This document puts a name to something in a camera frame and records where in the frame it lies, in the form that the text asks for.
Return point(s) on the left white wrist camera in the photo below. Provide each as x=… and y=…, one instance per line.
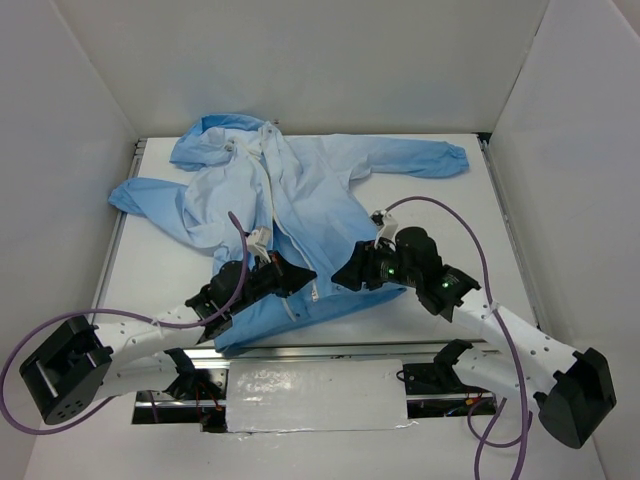
x=258, y=242

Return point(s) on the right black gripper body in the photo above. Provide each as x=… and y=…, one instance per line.
x=369, y=267

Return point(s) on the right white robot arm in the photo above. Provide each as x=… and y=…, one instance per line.
x=570, y=391

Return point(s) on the white foam block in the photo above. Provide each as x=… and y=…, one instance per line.
x=334, y=395

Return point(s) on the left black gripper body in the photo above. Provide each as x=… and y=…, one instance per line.
x=278, y=275

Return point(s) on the light blue hooded jacket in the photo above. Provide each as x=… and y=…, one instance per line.
x=246, y=174

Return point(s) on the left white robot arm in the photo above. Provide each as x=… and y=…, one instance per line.
x=80, y=363

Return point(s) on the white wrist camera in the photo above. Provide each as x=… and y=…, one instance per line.
x=386, y=226
x=258, y=242

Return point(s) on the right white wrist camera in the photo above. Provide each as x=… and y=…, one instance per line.
x=386, y=226

